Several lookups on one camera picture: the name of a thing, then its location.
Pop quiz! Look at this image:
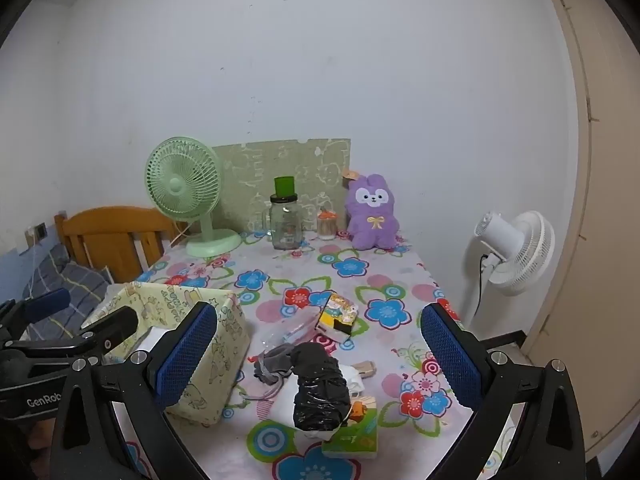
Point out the wall power outlet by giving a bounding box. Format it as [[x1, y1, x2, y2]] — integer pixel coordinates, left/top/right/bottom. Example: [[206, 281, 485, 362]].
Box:
[[25, 222, 48, 247]]

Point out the grey sock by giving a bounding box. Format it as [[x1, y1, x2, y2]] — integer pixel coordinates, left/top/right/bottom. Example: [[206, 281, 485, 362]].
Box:
[[254, 344, 295, 386]]

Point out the green desk fan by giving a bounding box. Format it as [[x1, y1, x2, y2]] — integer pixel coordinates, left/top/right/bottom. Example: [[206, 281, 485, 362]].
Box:
[[144, 136, 241, 258]]

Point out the cotton swab jar orange lid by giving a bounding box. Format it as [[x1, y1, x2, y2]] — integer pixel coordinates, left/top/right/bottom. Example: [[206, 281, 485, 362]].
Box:
[[317, 207, 337, 240]]

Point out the purple plush bunny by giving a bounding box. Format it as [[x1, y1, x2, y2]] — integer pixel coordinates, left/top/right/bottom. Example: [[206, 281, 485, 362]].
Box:
[[345, 174, 399, 250]]

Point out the yellow cartoon tissue pack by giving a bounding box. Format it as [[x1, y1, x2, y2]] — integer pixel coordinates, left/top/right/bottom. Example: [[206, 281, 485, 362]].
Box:
[[314, 292, 359, 344]]

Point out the floral tablecloth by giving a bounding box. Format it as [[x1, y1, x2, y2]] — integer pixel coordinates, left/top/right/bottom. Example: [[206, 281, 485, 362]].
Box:
[[111, 233, 472, 479]]

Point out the yellow cartoon storage box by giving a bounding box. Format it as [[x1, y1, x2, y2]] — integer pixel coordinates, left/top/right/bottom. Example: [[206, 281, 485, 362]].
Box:
[[82, 282, 250, 426]]

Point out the glass mason jar mug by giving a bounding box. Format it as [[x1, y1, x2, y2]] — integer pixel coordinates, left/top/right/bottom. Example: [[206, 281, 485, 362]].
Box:
[[262, 194, 303, 250]]

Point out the beige wooden door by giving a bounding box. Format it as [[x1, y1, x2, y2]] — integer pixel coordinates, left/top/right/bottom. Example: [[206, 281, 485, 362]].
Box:
[[523, 0, 639, 457]]

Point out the white standing fan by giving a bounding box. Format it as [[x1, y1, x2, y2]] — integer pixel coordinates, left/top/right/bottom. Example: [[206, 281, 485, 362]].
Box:
[[460, 210, 555, 333]]

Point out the green cup on jar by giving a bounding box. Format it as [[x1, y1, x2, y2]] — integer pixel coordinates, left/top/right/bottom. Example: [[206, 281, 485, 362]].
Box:
[[274, 176, 296, 198]]

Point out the white tissue cloth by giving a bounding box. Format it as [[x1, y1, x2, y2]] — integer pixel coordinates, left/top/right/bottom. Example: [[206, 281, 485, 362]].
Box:
[[269, 365, 364, 441]]

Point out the wooden clothespin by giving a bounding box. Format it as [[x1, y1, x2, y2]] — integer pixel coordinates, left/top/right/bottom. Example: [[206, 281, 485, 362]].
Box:
[[352, 361, 376, 379]]

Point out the grey plaid pillow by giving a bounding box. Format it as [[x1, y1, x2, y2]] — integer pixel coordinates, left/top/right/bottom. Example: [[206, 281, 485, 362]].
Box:
[[23, 244, 113, 340]]

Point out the green patterned wall board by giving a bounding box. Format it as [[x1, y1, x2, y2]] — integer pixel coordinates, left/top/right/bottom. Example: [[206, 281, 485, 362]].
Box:
[[212, 139, 350, 232]]

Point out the black plastic bag bundle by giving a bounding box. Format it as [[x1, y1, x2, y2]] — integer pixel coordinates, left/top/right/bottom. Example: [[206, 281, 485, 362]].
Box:
[[292, 342, 352, 430]]

